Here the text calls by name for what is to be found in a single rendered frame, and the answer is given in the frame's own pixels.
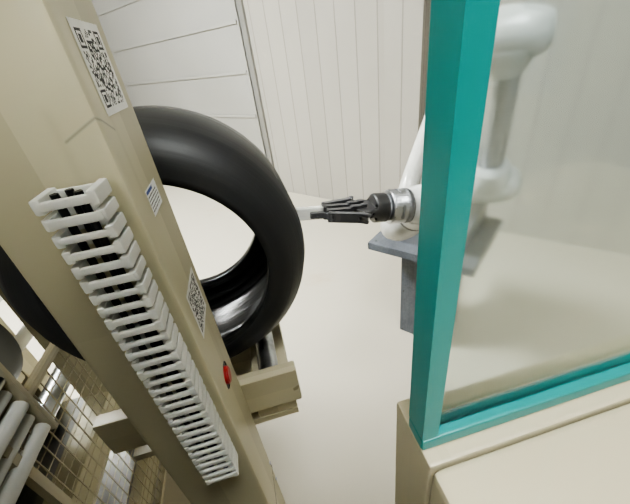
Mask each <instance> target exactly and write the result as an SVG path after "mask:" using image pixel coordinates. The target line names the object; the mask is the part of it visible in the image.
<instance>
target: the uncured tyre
mask: <svg viewBox="0 0 630 504"><path fill-rule="evenodd" d="M133 109H134V112H135V114H136V117H137V119H138V122H139V125H140V127H141V130H142V132H143V135H144V138H145V140H146V143H147V145H148V148H149V150H150V153H151V156H152V158H153V161H154V163H155V166H156V169H157V171H158V174H159V176H160V179H161V182H162V184H163V185H168V186H174V187H179V188H183V189H187V190H190V191H193V192H196V193H199V194H202V195H204V196H206V197H209V198H211V199H213V200H215V201H217V202H218V203H220V204H222V205H223V206H225V207H226V208H228V209H229V210H231V211H232V212H233V213H235V214H236V215H237V216H238V217H239V218H241V219H242V220H243V221H244V222H245V223H246V224H247V225H248V227H249V228H250V229H251V230H252V231H253V233H254V236H253V239H252V241H251V243H250V245H249V247H248V249H247V250H246V252H245V253H244V254H243V256H242V257H241V258H240V259H239V260H238V261H237V262H236V263H235V264H233V265H232V266H231V267H229V268H228V269H226V270H225V271H223V272H221V273H219V274H217V275H214V276H212V277H209V278H205V279H201V280H200V283H201V285H202V288H203V290H204V293H205V296H206V298H207V301H208V303H209V306H210V309H211V311H212V314H213V316H214V319H215V322H216V324H217V327H218V329H219V332H220V334H221V337H222V340H223V342H224V345H225V347H226V350H227V353H228V355H229V358H232V357H234V356H236V355H238V354H239V353H241V352H243V351H245V350H247V349H248V348H250V347H252V346H253V345H255V344H256V343H257V342H259V341H260V340H261V339H263V338H264V337H265V336H266V335H268V334H269V333H270V332H271V331H272V330H273V329H274V328H275V327H276V326H277V325H278V324H279V322H280V321H281V320H282V319H283V317H284V316H285V315H286V313H287V312H288V310H289V309H290V307H291V305H292V303H293V302H294V299H295V297H296V295H297V293H298V290H299V287H300V284H301V280H302V275H303V268H304V258H305V244H304V235H303V230H302V226H301V222H300V219H299V216H298V213H297V211H296V208H295V206H294V204H293V202H292V200H291V198H290V196H289V194H288V192H287V190H286V188H285V186H284V184H283V182H282V180H281V178H280V176H279V174H278V173H277V171H276V169H275V168H274V166H273V165H272V164H271V162H270V161H269V160H268V158H267V157H266V156H265V155H264V154H263V153H262V151H261V150H260V149H259V148H258V147H257V146H256V145H254V144H253V143H252V142H251V141H250V140H249V139H247V138H246V137H245V136H244V135H242V134H241V133H239V132H238V131H236V130H235V129H233V128H232V127H230V126H228V125H226V124H224V123H223V122H221V121H219V120H216V119H214V118H212V117H209V116H207V115H204V114H201V113H198V112H195V111H191V110H187V109H182V108H177V107H170V106H158V105H146V106H134V107H133ZM272 169H273V170H272ZM273 171H274V172H273ZM274 173H275V174H274ZM275 175H276V176H275ZM276 177H277V178H276ZM0 289H1V290H2V292H3V294H4V295H5V297H6V299H7V300H8V301H9V303H10V304H11V306H12V307H13V308H14V309H15V311H16V312H17V313H18V314H19V315H20V316H21V317H22V318H23V319H24V320H25V321H26V322H27V323H28V324H29V325H30V326H31V327H32V328H33V329H35V330H36V331H37V332H38V333H39V334H41V335H42V336H43V337H44V338H45V339H47V340H48V341H49V342H51V343H52V344H54V345H55V346H57V347H58V348H60V349H62V350H63V351H65V352H67V353H69V354H71V355H73V356H75V357H77V358H79V359H82V360H84V361H85V359H84V358H83V357H82V355H81V354H80V353H79V351H78V350H77V348H76V347H75V346H74V344H73V343H72V342H71V340H70V339H69V338H68V336H67V335H66V334H65V332H64V331H63V330H62V328H61V327H60V325H59V324H58V323H57V321H56V320H55V319H54V317H53V316H52V315H51V313H50V312H49V311H48V309H47V308H46V306H45V305H44V304H43V302H42V301H41V300H40V298H39V297H38V296H37V294H36V293H35V292H34V290H33V289H32V287H31V286H30V285H29V283H28V282H27V281H26V279H25V278H24V277H23V275H22V274H21V273H20V271H19V270H18V268H17V267H16V266H15V264H14V263H13V262H12V260H11V259H10V258H9V256H8V255H7V254H6V252H5V251H4V250H3V248H2V247H1V245H0Z"/></svg>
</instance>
